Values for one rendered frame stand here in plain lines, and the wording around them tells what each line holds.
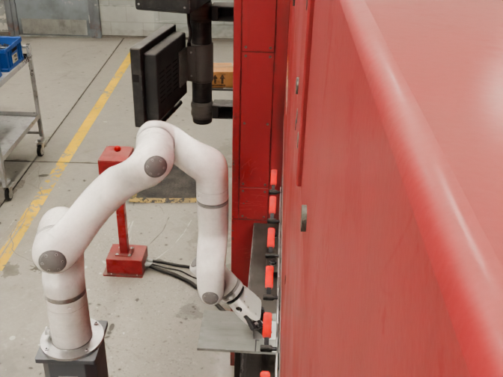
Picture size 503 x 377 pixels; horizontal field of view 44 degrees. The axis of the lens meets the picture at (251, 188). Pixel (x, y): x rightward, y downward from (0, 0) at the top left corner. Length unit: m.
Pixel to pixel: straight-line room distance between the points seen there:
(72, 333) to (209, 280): 0.45
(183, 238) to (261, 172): 1.70
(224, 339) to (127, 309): 1.77
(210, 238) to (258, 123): 0.90
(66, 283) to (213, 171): 0.53
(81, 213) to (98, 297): 2.13
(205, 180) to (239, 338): 0.56
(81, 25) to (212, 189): 7.58
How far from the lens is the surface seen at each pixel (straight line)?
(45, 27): 9.30
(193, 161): 1.65
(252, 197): 2.70
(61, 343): 1.97
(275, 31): 2.43
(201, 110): 3.13
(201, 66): 3.05
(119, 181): 1.64
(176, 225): 4.40
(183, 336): 3.48
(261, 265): 2.49
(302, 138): 0.33
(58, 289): 1.84
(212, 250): 1.75
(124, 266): 3.91
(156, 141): 1.59
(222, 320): 2.04
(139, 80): 2.72
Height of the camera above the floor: 2.33
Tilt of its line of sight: 29 degrees down
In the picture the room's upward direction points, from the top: 2 degrees clockwise
